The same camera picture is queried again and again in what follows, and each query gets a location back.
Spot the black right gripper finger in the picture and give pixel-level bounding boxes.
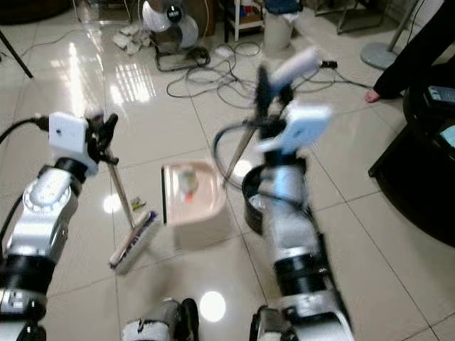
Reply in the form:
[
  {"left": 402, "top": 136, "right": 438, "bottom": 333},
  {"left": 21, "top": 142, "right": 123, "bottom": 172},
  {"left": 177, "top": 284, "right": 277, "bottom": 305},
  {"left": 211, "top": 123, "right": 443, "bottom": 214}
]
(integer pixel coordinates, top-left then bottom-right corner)
[{"left": 256, "top": 65, "right": 277, "bottom": 119}]

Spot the small hand broom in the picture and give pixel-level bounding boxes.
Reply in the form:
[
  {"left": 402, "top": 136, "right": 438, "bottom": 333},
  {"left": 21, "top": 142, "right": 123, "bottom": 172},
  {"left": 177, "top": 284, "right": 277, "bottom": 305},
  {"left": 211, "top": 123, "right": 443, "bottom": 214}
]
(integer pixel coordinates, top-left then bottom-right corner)
[{"left": 109, "top": 161, "right": 164, "bottom": 275}]

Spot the pink long-handled dustpan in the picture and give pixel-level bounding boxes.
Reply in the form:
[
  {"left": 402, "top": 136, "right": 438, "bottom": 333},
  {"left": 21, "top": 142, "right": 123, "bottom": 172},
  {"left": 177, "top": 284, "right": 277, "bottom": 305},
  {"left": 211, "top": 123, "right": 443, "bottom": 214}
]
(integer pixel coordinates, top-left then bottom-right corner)
[{"left": 161, "top": 45, "right": 322, "bottom": 228}]

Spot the floor fan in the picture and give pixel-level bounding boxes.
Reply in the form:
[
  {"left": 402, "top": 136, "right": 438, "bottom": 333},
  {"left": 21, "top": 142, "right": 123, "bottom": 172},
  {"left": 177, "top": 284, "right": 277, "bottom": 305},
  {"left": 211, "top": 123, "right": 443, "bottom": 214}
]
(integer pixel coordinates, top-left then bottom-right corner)
[{"left": 139, "top": 0, "right": 210, "bottom": 73}]

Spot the white plastic bucket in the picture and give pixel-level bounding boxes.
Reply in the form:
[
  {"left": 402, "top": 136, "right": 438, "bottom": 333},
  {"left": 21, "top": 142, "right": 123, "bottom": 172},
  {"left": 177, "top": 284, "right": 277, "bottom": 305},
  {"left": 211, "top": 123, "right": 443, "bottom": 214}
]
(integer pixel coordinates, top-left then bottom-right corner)
[{"left": 262, "top": 0, "right": 304, "bottom": 52}]

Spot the white shelf rack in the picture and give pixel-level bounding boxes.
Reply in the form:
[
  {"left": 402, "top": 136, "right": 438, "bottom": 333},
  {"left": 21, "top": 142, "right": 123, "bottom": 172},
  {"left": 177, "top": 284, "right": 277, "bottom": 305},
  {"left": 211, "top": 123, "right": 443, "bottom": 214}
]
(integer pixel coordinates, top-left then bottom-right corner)
[{"left": 223, "top": 0, "right": 265, "bottom": 41}]

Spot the crumpled litter on dustpan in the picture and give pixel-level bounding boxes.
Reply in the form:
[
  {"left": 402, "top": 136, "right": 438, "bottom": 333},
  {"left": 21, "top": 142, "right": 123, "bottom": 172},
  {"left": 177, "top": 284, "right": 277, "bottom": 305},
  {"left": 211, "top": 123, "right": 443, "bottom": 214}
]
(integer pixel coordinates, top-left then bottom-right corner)
[{"left": 181, "top": 170, "right": 200, "bottom": 197}]

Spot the black round waste bin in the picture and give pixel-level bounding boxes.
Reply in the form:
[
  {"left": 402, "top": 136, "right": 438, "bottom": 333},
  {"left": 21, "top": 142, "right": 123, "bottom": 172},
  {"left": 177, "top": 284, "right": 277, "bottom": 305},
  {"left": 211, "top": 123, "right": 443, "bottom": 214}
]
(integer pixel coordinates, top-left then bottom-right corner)
[{"left": 241, "top": 164, "right": 279, "bottom": 236}]

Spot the pile of white rags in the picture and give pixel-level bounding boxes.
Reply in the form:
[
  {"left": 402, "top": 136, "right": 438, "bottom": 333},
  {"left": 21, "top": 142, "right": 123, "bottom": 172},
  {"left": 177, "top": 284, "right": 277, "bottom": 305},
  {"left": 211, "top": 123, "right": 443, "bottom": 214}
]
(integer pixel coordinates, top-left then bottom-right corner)
[{"left": 113, "top": 24, "right": 154, "bottom": 57}]

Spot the black slanted stand leg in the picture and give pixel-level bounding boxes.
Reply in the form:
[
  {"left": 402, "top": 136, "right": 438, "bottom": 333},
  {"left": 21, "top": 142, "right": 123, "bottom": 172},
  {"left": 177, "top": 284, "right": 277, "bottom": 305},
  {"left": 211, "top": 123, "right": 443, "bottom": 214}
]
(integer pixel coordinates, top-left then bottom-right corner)
[{"left": 0, "top": 31, "right": 36, "bottom": 80}]

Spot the round grey stand base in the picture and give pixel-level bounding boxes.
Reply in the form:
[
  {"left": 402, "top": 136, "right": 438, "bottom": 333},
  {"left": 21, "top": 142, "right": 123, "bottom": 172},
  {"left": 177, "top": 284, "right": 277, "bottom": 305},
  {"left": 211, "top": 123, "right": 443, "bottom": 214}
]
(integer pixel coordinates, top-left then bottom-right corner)
[{"left": 360, "top": 40, "right": 407, "bottom": 71}]

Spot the dark round table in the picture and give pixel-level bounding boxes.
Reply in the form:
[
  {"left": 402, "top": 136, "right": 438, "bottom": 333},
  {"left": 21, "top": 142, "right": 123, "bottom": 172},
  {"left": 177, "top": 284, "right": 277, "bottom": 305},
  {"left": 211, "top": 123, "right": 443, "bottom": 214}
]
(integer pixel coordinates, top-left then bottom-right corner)
[{"left": 0, "top": 0, "right": 76, "bottom": 23}]

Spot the person's leg in black trousers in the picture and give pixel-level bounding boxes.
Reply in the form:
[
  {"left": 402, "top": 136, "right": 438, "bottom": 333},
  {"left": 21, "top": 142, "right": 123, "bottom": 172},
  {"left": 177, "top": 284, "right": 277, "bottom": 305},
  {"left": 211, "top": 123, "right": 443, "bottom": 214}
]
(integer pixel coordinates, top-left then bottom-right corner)
[{"left": 363, "top": 0, "right": 455, "bottom": 104}]

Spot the black furniture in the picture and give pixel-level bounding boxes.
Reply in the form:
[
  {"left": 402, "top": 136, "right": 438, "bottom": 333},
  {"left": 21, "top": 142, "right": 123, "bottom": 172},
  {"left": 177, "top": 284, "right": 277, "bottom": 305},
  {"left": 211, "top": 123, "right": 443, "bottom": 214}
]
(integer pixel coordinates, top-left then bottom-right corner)
[{"left": 368, "top": 84, "right": 455, "bottom": 248}]

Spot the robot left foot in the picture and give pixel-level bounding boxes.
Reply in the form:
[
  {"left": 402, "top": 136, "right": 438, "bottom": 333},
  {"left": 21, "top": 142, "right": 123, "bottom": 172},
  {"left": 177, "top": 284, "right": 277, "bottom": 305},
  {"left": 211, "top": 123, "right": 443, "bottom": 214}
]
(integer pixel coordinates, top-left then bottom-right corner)
[{"left": 122, "top": 297, "right": 200, "bottom": 341}]

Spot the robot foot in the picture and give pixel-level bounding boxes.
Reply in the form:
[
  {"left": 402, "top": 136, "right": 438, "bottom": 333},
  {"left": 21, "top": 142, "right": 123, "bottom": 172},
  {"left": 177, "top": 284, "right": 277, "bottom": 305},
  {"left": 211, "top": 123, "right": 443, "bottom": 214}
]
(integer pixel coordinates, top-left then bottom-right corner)
[
  {"left": 250, "top": 306, "right": 296, "bottom": 341},
  {"left": 122, "top": 297, "right": 200, "bottom": 341}
]

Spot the phone with lit screen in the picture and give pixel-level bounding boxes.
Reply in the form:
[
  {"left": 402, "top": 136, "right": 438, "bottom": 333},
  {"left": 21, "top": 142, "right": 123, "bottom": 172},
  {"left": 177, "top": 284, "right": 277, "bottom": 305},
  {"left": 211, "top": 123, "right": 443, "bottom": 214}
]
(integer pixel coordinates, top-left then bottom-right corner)
[{"left": 427, "top": 85, "right": 455, "bottom": 104}]

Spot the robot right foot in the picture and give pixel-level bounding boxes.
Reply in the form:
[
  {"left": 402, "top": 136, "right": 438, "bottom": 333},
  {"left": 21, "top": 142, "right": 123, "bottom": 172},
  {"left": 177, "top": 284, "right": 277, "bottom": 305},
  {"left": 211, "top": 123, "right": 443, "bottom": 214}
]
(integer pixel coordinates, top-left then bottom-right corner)
[{"left": 250, "top": 306, "right": 296, "bottom": 341}]

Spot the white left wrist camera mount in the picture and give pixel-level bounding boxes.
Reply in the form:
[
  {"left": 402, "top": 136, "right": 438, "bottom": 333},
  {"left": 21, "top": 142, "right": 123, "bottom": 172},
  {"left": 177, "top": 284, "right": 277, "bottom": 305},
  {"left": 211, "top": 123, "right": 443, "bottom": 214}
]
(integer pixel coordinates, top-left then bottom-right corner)
[{"left": 48, "top": 111, "right": 97, "bottom": 176}]

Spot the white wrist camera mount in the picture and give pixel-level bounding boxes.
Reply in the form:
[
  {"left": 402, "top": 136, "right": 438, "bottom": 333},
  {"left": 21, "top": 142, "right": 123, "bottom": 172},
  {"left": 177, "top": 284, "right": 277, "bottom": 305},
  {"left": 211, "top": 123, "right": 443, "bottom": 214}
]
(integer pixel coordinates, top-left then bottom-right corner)
[
  {"left": 256, "top": 102, "right": 335, "bottom": 155},
  {"left": 48, "top": 111, "right": 97, "bottom": 176}
]

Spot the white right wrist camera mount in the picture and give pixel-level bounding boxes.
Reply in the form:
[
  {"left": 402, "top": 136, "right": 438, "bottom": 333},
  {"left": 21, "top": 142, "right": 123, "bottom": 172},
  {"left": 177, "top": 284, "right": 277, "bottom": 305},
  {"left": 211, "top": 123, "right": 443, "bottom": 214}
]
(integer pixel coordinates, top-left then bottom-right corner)
[{"left": 256, "top": 102, "right": 335, "bottom": 155}]

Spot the black tangled floor cable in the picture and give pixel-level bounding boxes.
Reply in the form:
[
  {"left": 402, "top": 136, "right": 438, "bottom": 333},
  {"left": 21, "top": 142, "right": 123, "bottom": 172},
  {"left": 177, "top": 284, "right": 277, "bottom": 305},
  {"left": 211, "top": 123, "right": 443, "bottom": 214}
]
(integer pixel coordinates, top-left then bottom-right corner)
[{"left": 165, "top": 41, "right": 374, "bottom": 100}]

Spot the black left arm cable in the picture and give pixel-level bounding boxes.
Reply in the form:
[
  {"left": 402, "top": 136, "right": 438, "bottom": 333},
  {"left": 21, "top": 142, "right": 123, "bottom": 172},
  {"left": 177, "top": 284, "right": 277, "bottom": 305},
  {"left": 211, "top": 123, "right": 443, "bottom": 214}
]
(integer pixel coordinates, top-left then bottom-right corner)
[{"left": 0, "top": 117, "right": 52, "bottom": 235}]

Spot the grey metal frame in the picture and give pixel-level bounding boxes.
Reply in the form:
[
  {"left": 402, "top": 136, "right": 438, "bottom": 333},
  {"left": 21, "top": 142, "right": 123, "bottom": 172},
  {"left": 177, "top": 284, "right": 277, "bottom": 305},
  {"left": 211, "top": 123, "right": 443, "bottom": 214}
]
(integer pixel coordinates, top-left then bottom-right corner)
[{"left": 309, "top": 0, "right": 393, "bottom": 34}]

